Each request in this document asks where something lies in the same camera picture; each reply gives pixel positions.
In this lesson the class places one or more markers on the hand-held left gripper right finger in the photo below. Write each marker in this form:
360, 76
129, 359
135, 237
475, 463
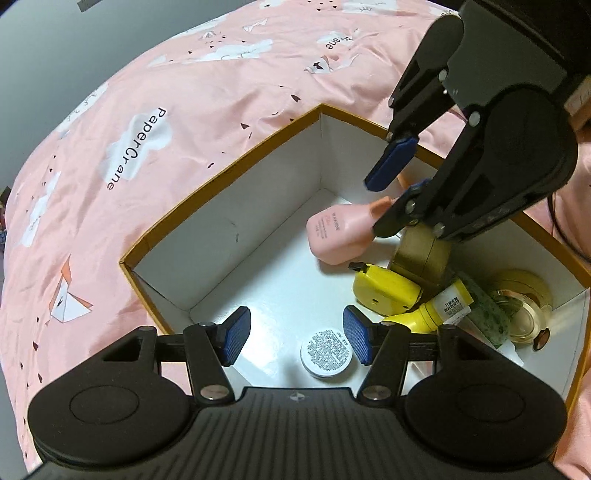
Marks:
358, 334

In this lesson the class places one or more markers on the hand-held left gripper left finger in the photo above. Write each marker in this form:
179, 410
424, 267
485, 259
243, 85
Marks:
235, 334

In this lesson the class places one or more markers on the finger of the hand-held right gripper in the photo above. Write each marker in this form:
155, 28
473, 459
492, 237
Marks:
392, 161
461, 203

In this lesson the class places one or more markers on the orange-rimmed white cardboard box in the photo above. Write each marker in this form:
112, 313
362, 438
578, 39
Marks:
258, 258

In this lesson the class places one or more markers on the pink plastic bottle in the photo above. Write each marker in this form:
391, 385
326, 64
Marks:
332, 235

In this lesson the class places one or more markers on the green patterned small box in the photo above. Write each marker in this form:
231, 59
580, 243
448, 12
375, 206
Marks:
489, 314

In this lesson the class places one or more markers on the white round tin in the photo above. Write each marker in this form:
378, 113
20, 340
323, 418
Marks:
325, 353

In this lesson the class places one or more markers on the yellow case with black tip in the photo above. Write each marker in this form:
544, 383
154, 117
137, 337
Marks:
388, 288

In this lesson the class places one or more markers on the gold round container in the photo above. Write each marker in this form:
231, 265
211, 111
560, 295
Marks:
420, 258

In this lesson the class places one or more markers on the yellow tube with white label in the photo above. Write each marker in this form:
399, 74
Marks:
434, 314

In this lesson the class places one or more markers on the person's pink garment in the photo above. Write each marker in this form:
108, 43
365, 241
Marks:
577, 207

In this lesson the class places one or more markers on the gold round compact jar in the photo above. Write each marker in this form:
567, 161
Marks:
526, 314

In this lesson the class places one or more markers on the small round brown cap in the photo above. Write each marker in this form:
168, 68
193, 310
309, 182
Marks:
541, 339

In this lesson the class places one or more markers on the pink printed bedsheet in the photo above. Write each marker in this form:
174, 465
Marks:
161, 115

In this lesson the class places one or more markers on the grey panel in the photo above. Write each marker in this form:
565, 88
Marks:
90, 4

